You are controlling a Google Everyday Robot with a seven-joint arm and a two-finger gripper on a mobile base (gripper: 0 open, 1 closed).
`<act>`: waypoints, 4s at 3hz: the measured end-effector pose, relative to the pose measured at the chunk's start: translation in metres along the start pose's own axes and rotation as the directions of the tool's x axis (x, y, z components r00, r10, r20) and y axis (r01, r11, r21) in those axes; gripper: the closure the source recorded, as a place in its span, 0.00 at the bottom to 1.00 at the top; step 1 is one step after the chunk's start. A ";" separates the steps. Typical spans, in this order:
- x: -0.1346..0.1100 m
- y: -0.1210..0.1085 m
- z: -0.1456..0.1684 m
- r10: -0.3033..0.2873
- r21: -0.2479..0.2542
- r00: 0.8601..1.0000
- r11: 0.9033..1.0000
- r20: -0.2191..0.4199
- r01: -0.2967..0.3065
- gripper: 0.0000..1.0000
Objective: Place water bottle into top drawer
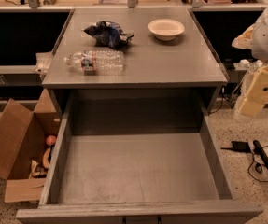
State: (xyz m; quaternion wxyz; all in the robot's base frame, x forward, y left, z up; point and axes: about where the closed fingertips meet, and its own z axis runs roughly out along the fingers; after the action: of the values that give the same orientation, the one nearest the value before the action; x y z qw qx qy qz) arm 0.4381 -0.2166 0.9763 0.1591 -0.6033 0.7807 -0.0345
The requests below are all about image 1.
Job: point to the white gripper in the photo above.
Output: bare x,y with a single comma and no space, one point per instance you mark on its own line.
257,96

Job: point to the clear plastic water bottle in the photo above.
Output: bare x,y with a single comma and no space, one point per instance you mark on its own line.
97,62

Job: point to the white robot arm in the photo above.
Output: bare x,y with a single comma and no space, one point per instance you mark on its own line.
255,38

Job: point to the grey open top drawer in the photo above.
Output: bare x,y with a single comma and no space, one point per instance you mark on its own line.
137,157

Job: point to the black power adapter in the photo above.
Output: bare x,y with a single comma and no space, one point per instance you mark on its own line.
239,146

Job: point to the grey cabinet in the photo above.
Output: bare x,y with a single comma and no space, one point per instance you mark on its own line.
186,61

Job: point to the white paper bowl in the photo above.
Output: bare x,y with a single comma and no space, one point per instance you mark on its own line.
166,29

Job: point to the crumpled blue chip bag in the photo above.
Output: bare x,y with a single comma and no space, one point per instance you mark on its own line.
109,33

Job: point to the orange ball in box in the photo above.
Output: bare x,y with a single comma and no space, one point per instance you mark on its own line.
51,140

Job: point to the toy items in box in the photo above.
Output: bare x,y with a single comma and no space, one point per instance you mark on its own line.
40,169

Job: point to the brown cardboard box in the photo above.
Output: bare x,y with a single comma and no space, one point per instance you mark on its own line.
23,134

